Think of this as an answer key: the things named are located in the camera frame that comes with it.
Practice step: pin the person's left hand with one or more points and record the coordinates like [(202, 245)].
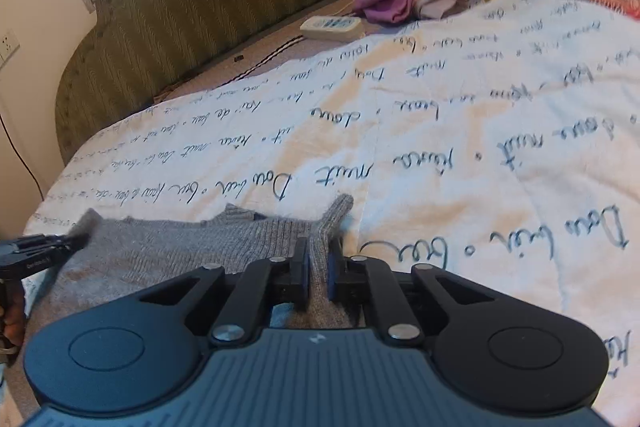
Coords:
[(12, 322)]

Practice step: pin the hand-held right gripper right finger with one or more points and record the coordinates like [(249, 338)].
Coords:
[(331, 274)]

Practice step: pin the white printed blanket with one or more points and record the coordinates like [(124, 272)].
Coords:
[(450, 132)]

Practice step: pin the white wall socket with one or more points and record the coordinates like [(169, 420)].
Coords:
[(7, 48)]

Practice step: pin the grey sweater with navy sleeves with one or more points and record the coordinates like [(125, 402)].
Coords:
[(175, 252)]

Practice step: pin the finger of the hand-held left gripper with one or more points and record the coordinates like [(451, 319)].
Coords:
[(45, 241)]

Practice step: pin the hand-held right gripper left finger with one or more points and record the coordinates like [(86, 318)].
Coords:
[(301, 268)]

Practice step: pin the white remote control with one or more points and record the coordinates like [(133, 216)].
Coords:
[(332, 27)]

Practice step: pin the grey cloth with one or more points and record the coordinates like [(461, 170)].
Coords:
[(442, 4)]

